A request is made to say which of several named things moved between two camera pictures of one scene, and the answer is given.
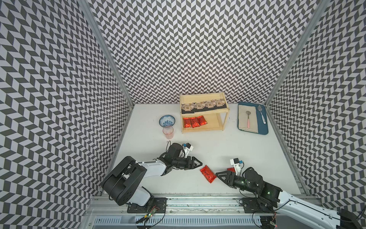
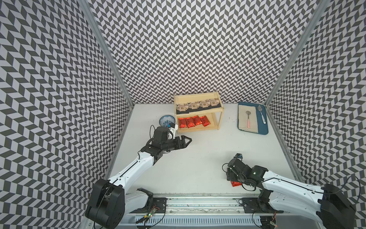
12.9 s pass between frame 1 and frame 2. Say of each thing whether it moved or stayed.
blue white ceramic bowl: stayed
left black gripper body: moved
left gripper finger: moved
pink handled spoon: stayed
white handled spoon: stayed
